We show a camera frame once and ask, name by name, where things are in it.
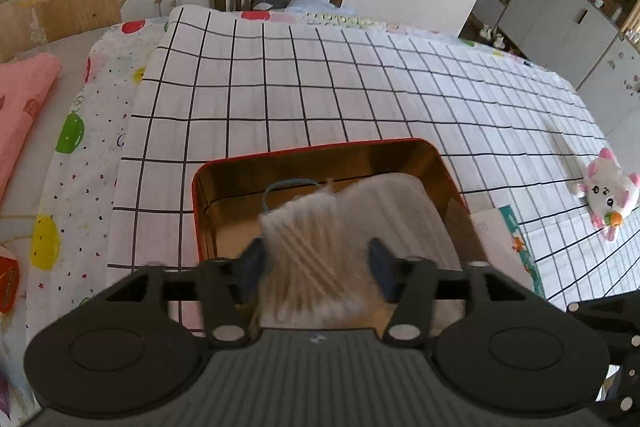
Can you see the red metal tin box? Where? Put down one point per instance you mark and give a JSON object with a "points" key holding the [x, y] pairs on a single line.
{"points": [[225, 217]]}

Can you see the white paper sheet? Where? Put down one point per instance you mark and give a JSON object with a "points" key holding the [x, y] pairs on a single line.
{"points": [[415, 217]]}

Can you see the white tissue pack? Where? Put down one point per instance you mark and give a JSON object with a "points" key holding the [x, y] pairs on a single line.
{"points": [[495, 237]]}

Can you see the white lower cabinet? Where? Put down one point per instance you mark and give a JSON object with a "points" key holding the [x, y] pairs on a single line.
{"points": [[550, 22]]}

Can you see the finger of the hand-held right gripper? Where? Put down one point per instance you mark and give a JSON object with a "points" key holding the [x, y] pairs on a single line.
{"points": [[605, 309], [627, 387]]}

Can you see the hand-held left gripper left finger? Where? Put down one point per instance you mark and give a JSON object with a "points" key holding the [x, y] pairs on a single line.
{"points": [[250, 267]]}

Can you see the pink cloth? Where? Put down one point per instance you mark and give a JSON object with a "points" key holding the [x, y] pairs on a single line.
{"points": [[20, 117]]}

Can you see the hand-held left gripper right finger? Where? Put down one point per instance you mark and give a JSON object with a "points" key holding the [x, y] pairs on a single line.
{"points": [[382, 267]]}

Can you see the light blue cloth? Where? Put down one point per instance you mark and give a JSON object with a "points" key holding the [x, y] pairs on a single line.
{"points": [[305, 2]]}

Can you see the long curved white cabinet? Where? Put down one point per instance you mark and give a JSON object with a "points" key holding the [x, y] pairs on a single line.
{"points": [[615, 92]]}

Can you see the cotton swab pack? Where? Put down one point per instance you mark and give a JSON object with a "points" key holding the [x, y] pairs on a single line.
{"points": [[310, 257]]}

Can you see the white pink plush toy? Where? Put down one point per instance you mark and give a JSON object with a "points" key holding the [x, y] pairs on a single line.
{"points": [[607, 187]]}

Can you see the white shoes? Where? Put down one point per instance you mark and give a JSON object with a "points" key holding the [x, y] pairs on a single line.
{"points": [[492, 38]]}

